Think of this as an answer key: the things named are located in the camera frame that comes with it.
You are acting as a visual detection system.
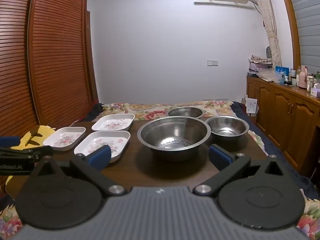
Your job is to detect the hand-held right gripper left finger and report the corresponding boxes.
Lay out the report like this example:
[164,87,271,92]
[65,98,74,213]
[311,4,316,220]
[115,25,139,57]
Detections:
[29,144,128,199]

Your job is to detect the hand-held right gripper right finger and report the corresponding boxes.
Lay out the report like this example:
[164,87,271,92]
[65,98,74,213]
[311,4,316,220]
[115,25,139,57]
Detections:
[194,144,292,197]

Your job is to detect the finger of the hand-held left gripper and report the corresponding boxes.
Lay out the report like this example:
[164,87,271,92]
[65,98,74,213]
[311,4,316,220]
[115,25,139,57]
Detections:
[0,145,54,159]
[0,136,21,147]

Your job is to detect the white floral rectangular plate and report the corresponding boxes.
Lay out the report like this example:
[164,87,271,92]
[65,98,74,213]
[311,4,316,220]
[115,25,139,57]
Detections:
[43,127,86,152]
[74,130,131,164]
[91,113,135,131]

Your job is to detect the small rounded steel bowl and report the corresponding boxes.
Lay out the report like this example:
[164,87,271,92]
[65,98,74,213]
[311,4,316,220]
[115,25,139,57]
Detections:
[205,116,250,144]

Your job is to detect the large stainless steel bowl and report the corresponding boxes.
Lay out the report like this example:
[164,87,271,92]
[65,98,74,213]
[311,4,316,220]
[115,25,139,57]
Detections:
[137,116,212,162]

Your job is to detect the deep straight-sided steel bowl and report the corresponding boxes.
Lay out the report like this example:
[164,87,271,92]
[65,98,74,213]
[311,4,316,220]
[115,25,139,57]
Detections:
[167,107,204,119]

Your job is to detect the yellow plush toy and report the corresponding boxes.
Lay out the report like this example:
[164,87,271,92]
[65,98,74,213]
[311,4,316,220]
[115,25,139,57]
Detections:
[5,124,57,200]

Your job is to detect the dark garment with red trim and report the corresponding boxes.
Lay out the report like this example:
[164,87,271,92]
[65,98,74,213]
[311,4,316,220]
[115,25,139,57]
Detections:
[86,102,104,122]

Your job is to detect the navy blue blanket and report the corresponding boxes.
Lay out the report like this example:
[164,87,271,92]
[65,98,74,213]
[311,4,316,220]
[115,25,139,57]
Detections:
[230,101,320,200]

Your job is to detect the white paper card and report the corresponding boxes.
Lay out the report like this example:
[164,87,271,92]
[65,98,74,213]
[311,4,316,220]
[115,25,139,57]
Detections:
[246,97,258,115]

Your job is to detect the floral blanket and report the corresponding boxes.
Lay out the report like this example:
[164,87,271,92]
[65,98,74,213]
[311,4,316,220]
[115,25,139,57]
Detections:
[0,101,320,240]

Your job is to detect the wooden cabinet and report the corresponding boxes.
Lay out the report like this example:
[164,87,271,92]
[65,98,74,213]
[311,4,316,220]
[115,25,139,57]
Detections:
[246,76,320,178]

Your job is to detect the louvered wooden wardrobe door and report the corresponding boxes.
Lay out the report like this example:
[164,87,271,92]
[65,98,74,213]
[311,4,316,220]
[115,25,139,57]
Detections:
[27,0,100,128]
[0,0,38,140]

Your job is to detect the clear plastic bag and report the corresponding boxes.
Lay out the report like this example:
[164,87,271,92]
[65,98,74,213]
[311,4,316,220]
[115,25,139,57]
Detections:
[257,69,278,83]

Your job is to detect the plain wooden wardrobe panel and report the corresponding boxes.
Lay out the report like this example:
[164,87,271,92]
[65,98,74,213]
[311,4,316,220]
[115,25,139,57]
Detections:
[85,10,100,105]

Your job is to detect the blue box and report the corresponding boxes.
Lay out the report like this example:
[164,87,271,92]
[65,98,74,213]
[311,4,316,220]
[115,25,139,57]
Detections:
[275,66,289,84]

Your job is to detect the pink thermos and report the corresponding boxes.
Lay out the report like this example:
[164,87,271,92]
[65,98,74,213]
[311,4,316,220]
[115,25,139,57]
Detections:
[299,65,308,89]

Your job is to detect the cream patterned curtain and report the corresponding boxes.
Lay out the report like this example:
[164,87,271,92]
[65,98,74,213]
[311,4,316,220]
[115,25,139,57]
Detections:
[250,0,283,68]

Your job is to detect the grey window blind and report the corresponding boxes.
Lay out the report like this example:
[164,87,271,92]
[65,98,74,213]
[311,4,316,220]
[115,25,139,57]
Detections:
[285,0,320,83]

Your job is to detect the wooden window frame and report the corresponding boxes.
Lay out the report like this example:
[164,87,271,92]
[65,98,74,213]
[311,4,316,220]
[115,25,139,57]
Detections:
[277,0,302,68]

